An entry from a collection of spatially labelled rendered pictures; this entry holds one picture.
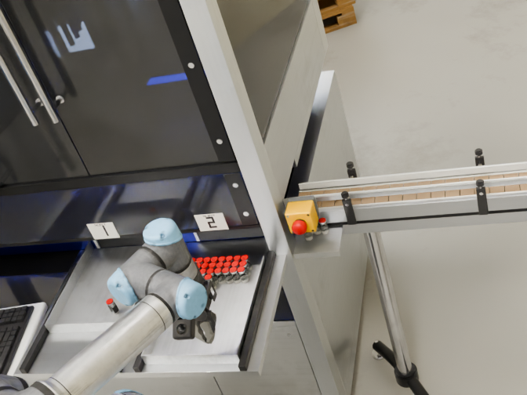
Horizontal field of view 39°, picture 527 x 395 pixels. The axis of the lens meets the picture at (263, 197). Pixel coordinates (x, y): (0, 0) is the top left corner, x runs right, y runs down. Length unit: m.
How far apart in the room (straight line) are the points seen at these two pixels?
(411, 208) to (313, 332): 0.52
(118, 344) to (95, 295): 0.84
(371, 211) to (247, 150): 0.42
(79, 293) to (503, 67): 2.89
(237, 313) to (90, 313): 0.45
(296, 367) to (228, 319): 0.55
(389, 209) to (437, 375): 0.93
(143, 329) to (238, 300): 0.62
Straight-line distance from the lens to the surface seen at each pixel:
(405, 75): 4.48
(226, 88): 1.77
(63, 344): 2.14
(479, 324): 2.96
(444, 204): 2.05
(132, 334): 1.41
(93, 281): 2.28
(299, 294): 2.19
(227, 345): 1.90
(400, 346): 2.55
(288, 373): 2.49
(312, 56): 2.55
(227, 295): 2.02
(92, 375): 1.37
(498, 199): 2.04
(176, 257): 1.60
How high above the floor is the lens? 2.24
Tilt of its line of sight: 36 degrees down
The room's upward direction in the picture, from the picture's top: 19 degrees counter-clockwise
